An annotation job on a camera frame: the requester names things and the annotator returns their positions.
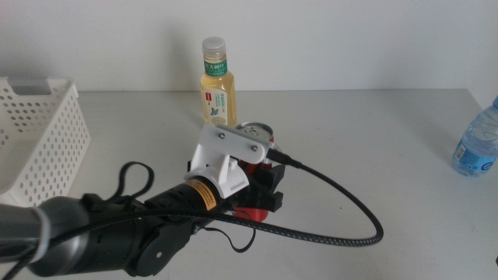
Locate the red soda can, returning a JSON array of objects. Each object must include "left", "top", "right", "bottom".
[{"left": 232, "top": 121, "right": 275, "bottom": 223}]

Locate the clear water bottle blue label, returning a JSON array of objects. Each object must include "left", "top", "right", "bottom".
[{"left": 451, "top": 95, "right": 498, "bottom": 179}]

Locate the thick braided black cable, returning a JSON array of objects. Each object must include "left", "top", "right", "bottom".
[{"left": 0, "top": 147, "right": 385, "bottom": 280}]

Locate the yellow tea bottle green label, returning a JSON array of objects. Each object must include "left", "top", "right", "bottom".
[{"left": 200, "top": 36, "right": 237, "bottom": 128}]

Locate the white perforated plastic basket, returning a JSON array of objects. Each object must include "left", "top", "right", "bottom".
[{"left": 0, "top": 76, "right": 92, "bottom": 208}]

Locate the thin black cable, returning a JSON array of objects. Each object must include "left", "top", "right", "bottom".
[{"left": 114, "top": 160, "right": 257, "bottom": 254}]

